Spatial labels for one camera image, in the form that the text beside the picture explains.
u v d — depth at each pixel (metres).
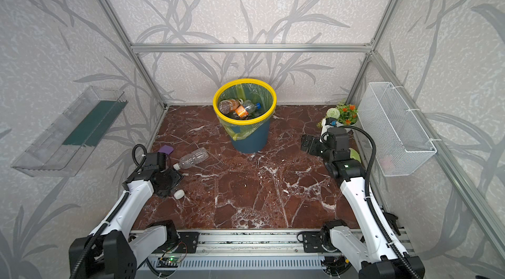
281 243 0.75
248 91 0.93
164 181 0.72
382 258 0.38
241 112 0.89
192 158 0.92
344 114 0.97
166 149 1.01
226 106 0.83
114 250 0.40
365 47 0.94
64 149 0.64
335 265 0.73
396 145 0.62
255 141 1.02
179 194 0.82
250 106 0.92
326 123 0.69
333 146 0.58
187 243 0.73
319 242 0.73
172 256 0.71
